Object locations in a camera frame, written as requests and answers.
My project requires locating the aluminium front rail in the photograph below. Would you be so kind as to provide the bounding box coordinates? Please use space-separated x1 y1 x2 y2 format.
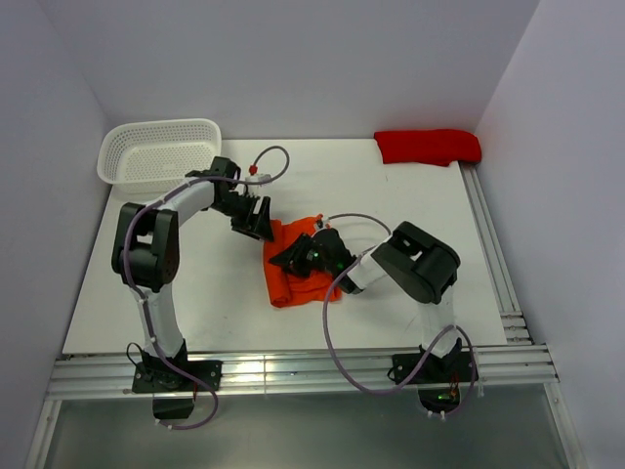
45 345 560 401

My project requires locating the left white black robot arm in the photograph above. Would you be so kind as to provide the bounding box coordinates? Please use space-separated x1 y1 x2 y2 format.
111 157 274 390

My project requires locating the aluminium right side rail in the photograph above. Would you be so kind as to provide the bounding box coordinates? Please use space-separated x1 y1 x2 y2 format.
460 163 534 346

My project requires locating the white perforated plastic basket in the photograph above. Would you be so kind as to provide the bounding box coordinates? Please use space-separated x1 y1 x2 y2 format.
97 118 222 193

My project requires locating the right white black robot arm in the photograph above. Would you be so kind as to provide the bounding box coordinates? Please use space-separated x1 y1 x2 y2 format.
269 221 462 381

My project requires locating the red rolled t-shirt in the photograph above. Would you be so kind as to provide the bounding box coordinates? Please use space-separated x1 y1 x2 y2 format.
374 129 482 167

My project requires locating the aluminium rail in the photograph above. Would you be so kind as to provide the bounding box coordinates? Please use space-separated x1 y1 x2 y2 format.
45 345 560 401
460 163 534 346

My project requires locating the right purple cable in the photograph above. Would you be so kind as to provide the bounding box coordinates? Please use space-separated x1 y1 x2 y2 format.
322 211 478 419

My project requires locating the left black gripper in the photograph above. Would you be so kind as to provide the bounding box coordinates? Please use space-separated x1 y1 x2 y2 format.
212 192 274 242

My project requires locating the orange t-shirt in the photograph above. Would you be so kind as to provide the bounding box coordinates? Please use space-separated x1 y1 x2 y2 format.
263 215 332 308

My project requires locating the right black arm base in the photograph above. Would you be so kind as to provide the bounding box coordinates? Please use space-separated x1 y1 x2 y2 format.
409 351 479 414

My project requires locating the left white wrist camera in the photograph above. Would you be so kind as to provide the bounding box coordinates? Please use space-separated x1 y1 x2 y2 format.
244 164 271 187

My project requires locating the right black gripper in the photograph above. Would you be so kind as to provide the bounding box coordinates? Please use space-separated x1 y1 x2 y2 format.
270 232 336 277

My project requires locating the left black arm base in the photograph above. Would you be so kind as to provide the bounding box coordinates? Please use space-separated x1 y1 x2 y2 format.
132 356 223 420

